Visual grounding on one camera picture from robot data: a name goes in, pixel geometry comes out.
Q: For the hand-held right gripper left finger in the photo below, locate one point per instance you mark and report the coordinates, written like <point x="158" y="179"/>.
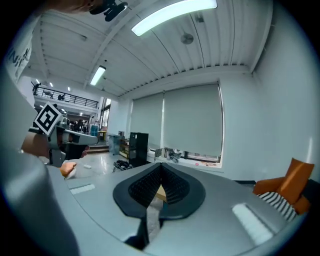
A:
<point x="95" y="200"/>

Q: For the person's left hand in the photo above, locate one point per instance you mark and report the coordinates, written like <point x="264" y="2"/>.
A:
<point x="68" y="169"/>

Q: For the narrow grey roller blind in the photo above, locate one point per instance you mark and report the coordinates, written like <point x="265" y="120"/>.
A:
<point x="147" y="120"/>

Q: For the small white floor item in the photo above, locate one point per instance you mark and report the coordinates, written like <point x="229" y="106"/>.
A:
<point x="87" y="166"/>

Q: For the black head-worn camera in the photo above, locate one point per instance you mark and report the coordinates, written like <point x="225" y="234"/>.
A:
<point x="110" y="8"/>

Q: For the light wooden board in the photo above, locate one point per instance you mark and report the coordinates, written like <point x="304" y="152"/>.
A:
<point x="161" y="193"/>

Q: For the wide grey roller blind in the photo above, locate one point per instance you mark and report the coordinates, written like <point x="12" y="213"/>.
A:
<point x="192" y="120"/>

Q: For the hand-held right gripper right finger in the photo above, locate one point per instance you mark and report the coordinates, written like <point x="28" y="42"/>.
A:
<point x="212" y="225"/>

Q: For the person's left forearm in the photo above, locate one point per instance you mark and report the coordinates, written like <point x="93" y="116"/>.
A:
<point x="35" y="145"/>

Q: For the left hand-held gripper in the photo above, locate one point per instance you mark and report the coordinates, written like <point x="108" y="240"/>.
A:
<point x="47" y="120"/>

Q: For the orange armchair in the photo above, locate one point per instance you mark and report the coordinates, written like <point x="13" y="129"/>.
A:
<point x="292" y="182"/>

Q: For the black mezzanine railing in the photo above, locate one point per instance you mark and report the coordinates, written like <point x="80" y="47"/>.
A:
<point x="75" y="100"/>

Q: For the grey clutter on windowsill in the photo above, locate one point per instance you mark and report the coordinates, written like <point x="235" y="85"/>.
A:
<point x="168" y="153"/>

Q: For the clear plastic container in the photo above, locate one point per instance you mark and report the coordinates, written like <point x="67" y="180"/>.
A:
<point x="113" y="145"/>

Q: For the black white striped cushion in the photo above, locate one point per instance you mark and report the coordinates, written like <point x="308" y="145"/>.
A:
<point x="278" y="205"/>

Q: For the black cabinet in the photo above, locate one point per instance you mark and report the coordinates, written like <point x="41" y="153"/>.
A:
<point x="138" y="150"/>

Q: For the long ceiling tube light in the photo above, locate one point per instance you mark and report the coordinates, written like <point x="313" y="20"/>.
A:
<point x="172" y="15"/>

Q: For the open storage shelf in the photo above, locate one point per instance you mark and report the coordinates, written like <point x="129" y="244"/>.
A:
<point x="124" y="147"/>

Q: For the round ceiling fixture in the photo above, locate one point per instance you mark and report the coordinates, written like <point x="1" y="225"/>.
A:
<point x="187" y="39"/>

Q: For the short ceiling tube light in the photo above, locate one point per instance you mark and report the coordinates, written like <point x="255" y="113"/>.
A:
<point x="98" y="75"/>

